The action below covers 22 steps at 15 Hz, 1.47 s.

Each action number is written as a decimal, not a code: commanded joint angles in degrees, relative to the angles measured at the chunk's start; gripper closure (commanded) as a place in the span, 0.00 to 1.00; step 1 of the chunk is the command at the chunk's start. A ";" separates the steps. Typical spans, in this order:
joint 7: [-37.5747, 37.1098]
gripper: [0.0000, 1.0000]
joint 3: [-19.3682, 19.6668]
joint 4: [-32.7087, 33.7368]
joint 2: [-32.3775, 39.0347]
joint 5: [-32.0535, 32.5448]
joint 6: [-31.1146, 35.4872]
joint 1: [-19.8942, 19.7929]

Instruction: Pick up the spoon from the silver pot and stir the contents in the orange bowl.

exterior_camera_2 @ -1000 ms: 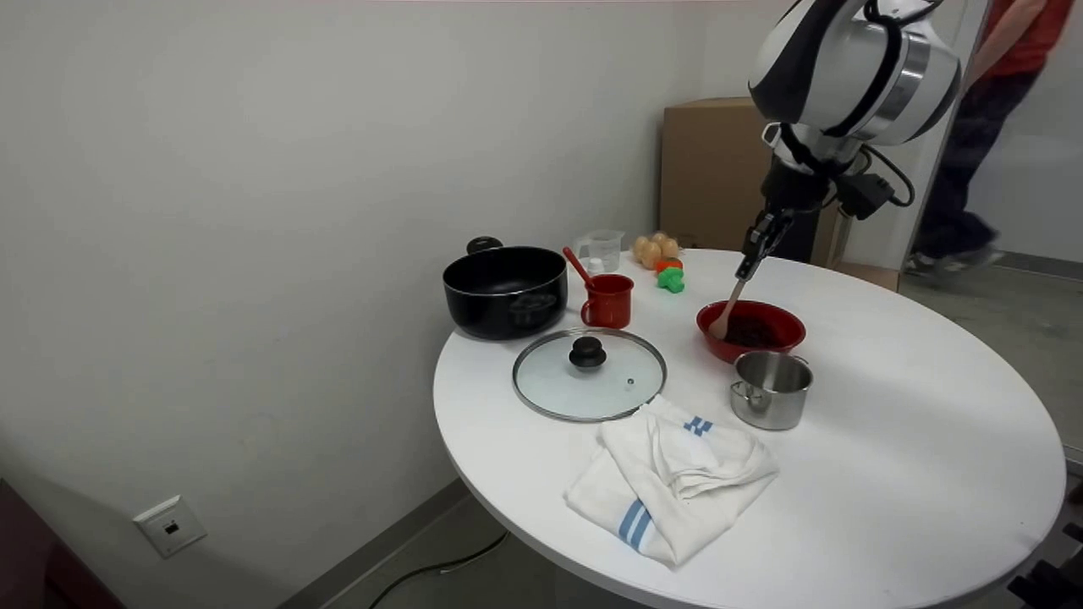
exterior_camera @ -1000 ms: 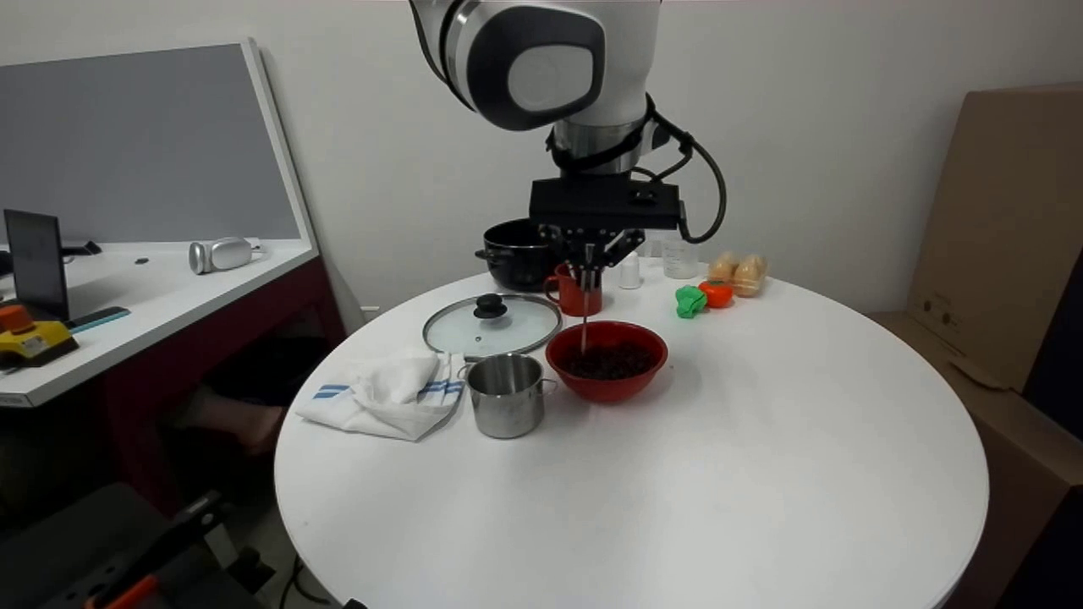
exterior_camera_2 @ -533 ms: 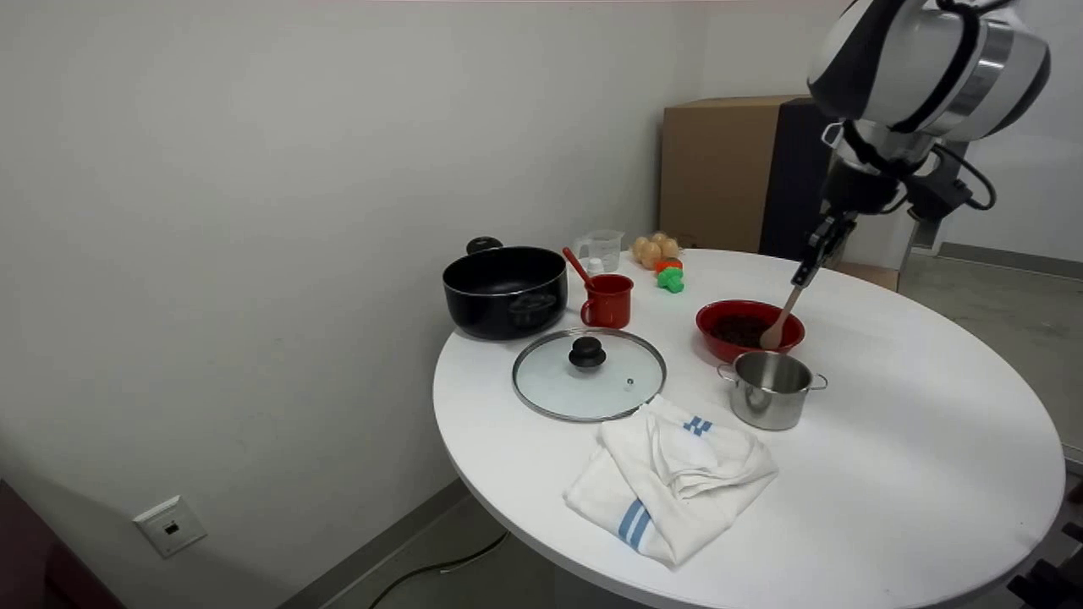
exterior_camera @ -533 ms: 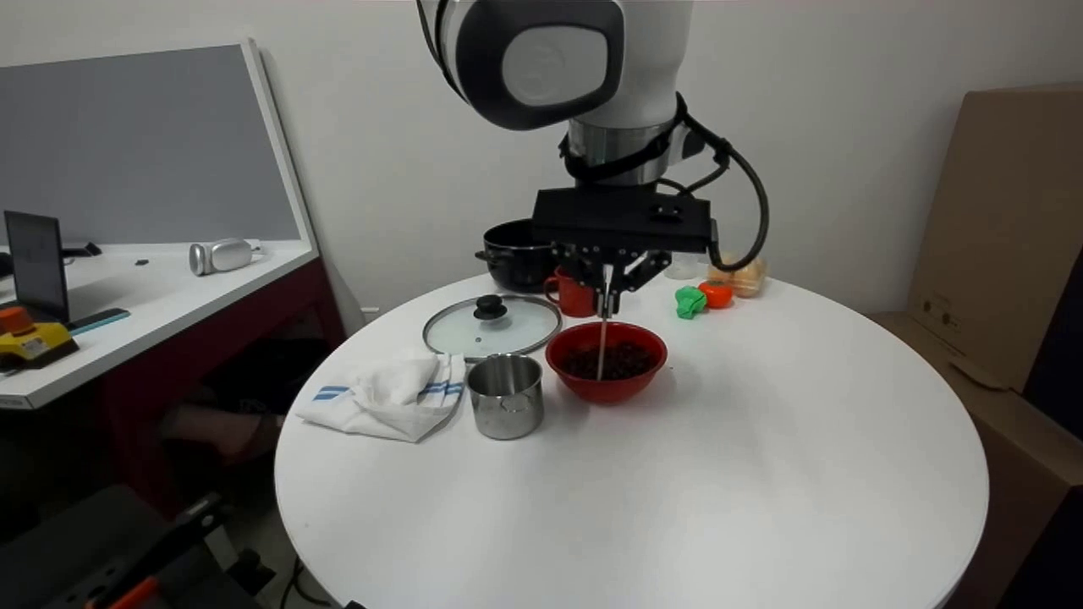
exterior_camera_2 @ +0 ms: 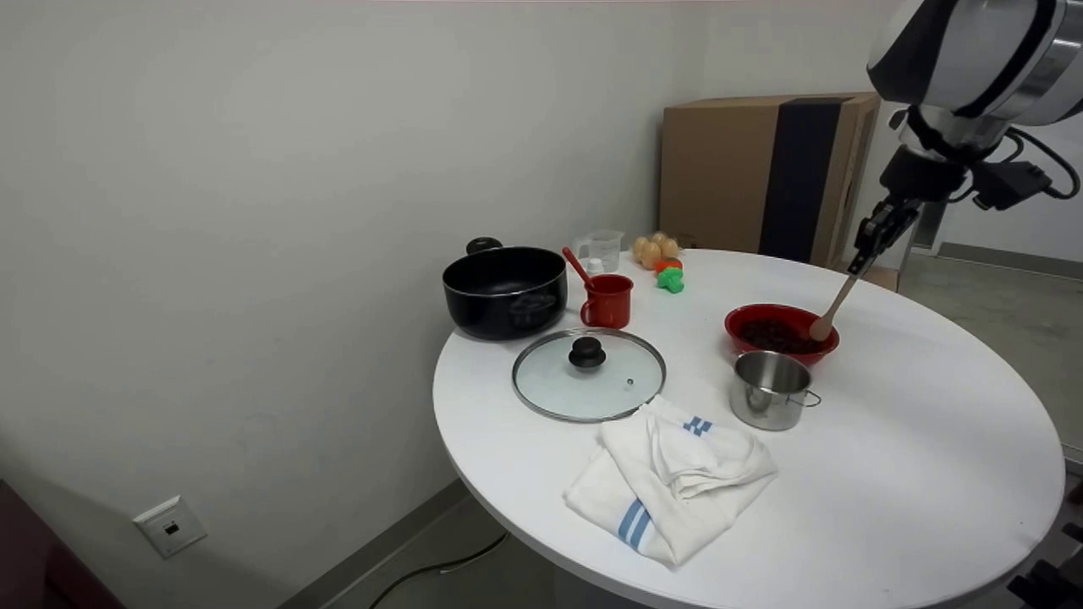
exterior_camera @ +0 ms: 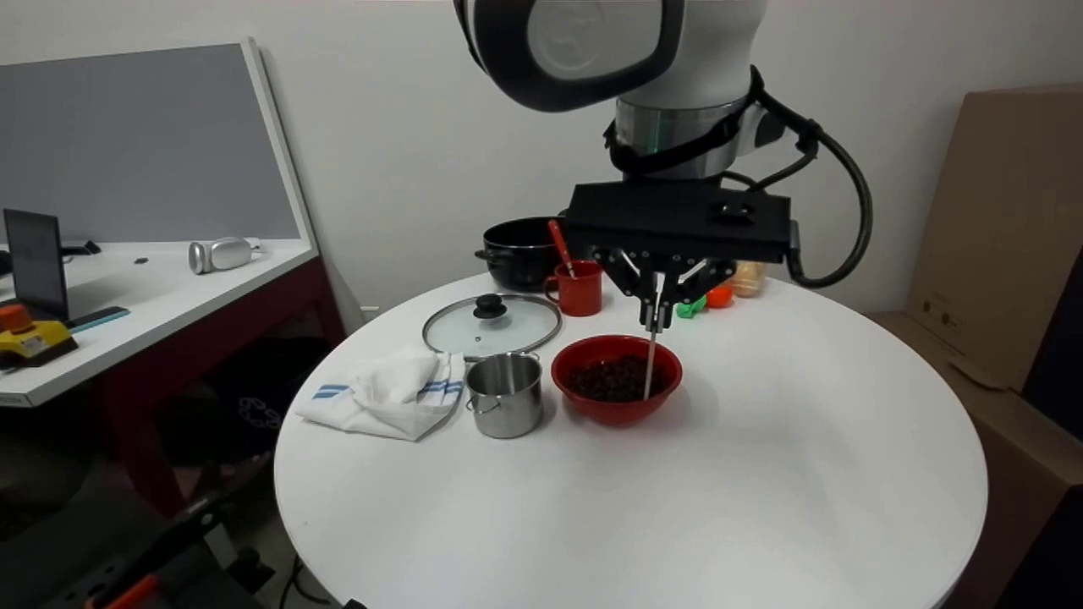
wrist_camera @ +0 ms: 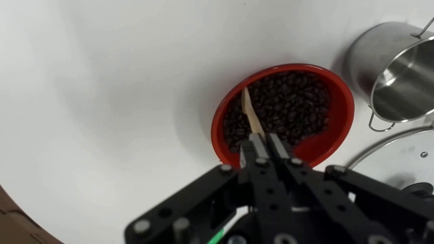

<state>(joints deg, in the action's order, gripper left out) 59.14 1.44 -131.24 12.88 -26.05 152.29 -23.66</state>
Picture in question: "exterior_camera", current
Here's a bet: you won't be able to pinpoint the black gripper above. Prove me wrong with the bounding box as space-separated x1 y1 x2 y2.
558 178 796 333

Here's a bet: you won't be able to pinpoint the dark coffee beans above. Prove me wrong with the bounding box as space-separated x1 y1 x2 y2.
562 351 671 406

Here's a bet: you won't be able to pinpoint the red orange bowl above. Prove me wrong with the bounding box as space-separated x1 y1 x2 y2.
549 333 687 429

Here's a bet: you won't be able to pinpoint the glass lid with black knob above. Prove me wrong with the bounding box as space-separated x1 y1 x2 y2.
418 292 565 362

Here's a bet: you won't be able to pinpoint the small silver steel pot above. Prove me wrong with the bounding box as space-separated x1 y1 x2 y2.
464 348 549 443

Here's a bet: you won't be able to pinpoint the red plastic spoon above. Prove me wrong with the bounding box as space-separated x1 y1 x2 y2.
544 217 580 281

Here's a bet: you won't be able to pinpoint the black cooking pot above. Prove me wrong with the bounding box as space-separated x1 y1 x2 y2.
474 217 573 293

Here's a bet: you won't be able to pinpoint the red cup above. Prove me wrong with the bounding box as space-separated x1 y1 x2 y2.
540 258 609 317

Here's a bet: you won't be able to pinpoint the white towel with blue stripes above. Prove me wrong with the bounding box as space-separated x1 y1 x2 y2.
293 348 466 443

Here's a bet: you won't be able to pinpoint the upright brown cardboard sheet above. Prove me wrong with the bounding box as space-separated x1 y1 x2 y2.
905 86 1083 400

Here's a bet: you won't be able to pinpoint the low brown cardboard box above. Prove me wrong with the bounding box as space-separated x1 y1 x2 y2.
872 307 1083 609

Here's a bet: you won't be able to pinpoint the silver can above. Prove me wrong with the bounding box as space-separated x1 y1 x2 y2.
187 234 265 278

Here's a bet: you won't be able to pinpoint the grey pin board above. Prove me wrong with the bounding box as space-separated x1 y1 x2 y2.
0 37 317 247

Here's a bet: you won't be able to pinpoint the black floor equipment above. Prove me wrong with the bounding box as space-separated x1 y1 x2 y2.
43 485 299 609

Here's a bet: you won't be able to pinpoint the black laptop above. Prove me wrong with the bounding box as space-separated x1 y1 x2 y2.
0 205 74 323

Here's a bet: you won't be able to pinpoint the yellow tool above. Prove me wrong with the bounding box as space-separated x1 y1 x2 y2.
0 317 81 367

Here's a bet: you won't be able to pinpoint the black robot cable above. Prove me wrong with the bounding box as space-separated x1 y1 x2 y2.
721 63 876 292

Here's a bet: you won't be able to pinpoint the white desk with red frame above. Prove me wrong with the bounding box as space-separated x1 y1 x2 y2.
0 234 347 520

